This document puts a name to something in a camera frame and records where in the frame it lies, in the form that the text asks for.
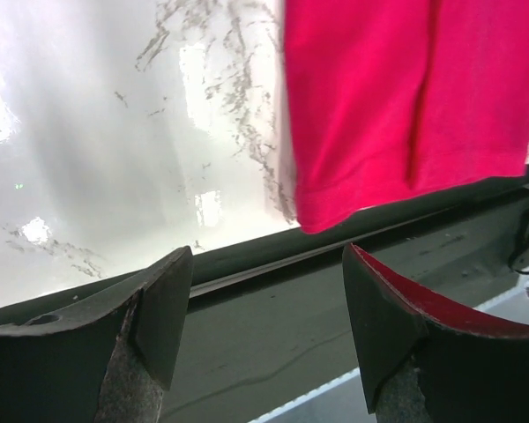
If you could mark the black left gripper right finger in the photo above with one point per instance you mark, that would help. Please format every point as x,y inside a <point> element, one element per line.
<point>426,358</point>

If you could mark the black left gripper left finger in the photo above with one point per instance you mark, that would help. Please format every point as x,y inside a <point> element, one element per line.
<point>103,352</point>

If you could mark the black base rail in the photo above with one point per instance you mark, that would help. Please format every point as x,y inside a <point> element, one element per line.
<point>266,319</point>

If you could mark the red t shirt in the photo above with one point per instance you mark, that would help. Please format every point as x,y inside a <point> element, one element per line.
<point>391,100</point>

